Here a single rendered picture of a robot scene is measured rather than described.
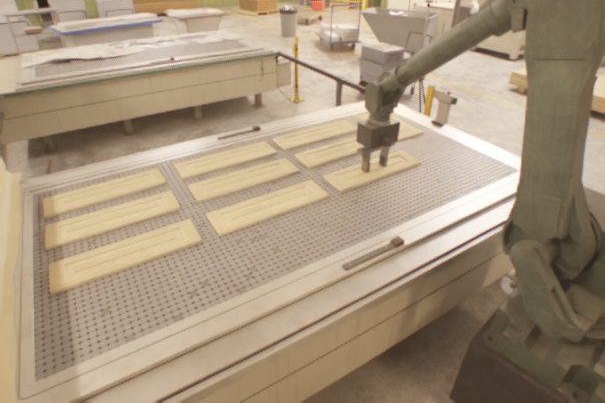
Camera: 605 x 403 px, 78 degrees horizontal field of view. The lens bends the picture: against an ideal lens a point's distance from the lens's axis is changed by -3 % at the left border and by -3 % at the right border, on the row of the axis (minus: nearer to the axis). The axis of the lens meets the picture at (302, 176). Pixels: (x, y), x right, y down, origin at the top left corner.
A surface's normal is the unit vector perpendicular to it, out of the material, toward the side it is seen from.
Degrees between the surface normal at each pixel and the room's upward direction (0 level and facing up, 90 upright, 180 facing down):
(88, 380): 0
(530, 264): 90
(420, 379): 0
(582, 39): 90
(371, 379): 0
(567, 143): 90
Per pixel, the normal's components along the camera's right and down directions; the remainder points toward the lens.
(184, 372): 0.00, -0.86
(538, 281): -0.79, 0.32
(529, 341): 0.47, -0.33
